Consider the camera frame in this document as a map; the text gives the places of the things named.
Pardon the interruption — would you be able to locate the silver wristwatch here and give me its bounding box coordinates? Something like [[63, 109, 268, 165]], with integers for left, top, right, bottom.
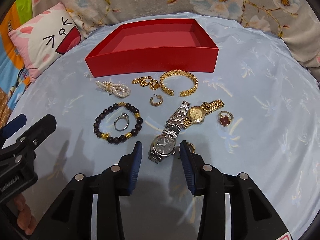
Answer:
[[148, 101, 190, 164]]

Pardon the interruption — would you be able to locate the white pearl bracelet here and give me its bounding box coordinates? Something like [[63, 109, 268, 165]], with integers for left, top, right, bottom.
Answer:
[[94, 80, 131, 99]]

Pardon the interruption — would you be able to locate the left hand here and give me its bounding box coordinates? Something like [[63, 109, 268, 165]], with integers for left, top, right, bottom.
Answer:
[[14, 194, 37, 236]]

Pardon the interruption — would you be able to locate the gold hoop earring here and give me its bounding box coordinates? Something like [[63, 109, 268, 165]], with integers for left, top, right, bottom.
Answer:
[[150, 94, 163, 107], [187, 142, 195, 153]]

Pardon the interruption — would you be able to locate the colourful cartoon bedsheet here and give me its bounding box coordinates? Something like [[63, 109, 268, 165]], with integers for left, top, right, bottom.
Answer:
[[0, 0, 34, 129]]

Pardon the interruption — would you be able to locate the gold wristwatch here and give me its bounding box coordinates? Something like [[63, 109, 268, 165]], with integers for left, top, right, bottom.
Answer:
[[181, 99, 225, 129]]

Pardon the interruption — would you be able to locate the gold woven cuff bangle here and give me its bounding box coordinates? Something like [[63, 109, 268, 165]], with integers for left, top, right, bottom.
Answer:
[[159, 70, 199, 97]]

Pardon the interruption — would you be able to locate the light blue palm sheet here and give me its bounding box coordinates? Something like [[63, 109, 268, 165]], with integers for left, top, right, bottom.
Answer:
[[11, 13, 319, 239]]

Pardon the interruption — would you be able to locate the pink white cat pillow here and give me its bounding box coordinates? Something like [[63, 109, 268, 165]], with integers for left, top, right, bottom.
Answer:
[[8, 3, 84, 82]]

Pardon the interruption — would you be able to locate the red cardboard box tray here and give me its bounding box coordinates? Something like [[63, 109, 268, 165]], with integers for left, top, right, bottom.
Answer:
[[85, 18, 219, 77]]

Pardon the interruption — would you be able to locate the grey floral blanket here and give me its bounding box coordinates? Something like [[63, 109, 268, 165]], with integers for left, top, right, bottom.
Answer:
[[31, 0, 319, 78]]

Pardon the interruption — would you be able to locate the dark bead bracelet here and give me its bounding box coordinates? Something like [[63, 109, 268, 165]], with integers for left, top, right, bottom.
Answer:
[[93, 101, 144, 145]]

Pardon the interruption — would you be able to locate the silver ring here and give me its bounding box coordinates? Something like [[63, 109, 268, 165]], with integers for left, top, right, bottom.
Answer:
[[113, 112, 130, 132]]

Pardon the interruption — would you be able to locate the red clover gold ring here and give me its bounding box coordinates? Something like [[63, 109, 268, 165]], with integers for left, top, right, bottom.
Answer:
[[218, 110, 235, 127]]

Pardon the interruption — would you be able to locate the gold chain necklace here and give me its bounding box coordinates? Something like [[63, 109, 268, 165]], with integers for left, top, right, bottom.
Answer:
[[131, 76, 161, 91]]

